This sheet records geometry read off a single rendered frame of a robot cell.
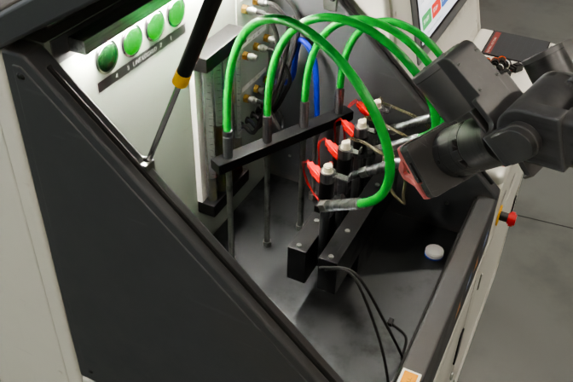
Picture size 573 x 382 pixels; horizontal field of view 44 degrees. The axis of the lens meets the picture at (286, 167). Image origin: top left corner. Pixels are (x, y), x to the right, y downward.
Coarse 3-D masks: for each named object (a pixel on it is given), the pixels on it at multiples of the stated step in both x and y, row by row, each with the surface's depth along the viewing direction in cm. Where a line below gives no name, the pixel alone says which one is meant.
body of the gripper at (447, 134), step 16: (448, 128) 76; (416, 144) 77; (432, 144) 77; (448, 144) 74; (416, 160) 77; (432, 160) 77; (448, 160) 75; (464, 160) 73; (432, 176) 77; (448, 176) 77; (464, 176) 77; (432, 192) 77
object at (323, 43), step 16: (272, 16) 103; (288, 16) 102; (240, 32) 111; (304, 32) 99; (240, 48) 114; (336, 64) 97; (352, 80) 95; (224, 96) 122; (368, 96) 95; (224, 112) 124; (368, 112) 95; (224, 128) 126; (384, 128) 95; (384, 144) 95; (384, 192) 99
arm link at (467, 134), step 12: (456, 120) 70; (468, 120) 71; (480, 120) 67; (468, 132) 70; (480, 132) 67; (468, 144) 70; (480, 144) 68; (468, 156) 71; (480, 156) 69; (492, 156) 67; (480, 168) 71; (492, 168) 71
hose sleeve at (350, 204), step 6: (354, 198) 106; (360, 198) 106; (330, 204) 110; (336, 204) 109; (342, 204) 108; (348, 204) 107; (354, 204) 105; (330, 210) 111; (336, 210) 110; (342, 210) 109; (348, 210) 108
